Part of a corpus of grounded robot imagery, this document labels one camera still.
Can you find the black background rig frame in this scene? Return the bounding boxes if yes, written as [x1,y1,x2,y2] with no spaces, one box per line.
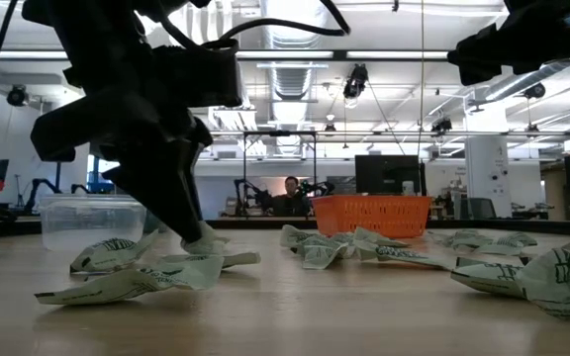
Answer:
[241,130,319,219]

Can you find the person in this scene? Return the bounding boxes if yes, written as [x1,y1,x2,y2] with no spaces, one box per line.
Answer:
[269,175,314,218]

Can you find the silver ceiling ventilation duct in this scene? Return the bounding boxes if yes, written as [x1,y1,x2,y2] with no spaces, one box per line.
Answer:
[259,0,330,125]

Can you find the thin hanging cable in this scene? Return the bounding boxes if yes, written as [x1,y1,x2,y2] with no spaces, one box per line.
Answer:
[419,0,426,157]

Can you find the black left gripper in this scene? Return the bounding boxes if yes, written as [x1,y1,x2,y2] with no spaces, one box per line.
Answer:
[30,24,215,242]

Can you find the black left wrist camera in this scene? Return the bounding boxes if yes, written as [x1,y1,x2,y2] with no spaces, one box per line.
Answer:
[153,38,244,109]

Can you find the orange plastic basket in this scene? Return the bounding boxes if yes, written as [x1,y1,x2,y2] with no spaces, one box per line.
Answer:
[312,194,433,239]

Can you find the black aluminium table frame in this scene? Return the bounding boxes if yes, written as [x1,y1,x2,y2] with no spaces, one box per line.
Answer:
[0,216,570,237]

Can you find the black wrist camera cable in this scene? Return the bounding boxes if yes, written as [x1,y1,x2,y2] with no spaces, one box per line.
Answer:
[218,0,352,44]

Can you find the clear plastic container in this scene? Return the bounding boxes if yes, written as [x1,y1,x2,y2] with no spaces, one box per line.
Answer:
[37,193,148,252]

